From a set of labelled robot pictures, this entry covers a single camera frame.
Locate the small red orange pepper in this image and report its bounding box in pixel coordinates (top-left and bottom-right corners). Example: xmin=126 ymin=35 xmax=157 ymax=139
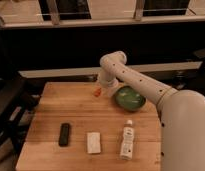
xmin=94 ymin=88 xmax=102 ymax=97

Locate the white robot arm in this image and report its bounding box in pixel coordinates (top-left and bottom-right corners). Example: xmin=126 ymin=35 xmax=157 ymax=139
xmin=98 ymin=51 xmax=205 ymax=171

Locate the green ceramic bowl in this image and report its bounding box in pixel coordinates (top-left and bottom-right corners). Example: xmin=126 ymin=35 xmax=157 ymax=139
xmin=113 ymin=86 xmax=146 ymax=112

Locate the black remote control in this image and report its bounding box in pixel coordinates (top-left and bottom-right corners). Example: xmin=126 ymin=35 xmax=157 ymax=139
xmin=58 ymin=123 xmax=70 ymax=147

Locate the white plastic bottle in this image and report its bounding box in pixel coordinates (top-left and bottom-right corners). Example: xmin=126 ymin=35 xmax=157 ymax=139
xmin=120 ymin=120 xmax=135 ymax=160

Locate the black chair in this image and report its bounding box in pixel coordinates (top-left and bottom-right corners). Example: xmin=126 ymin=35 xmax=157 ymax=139
xmin=0 ymin=76 xmax=38 ymax=153

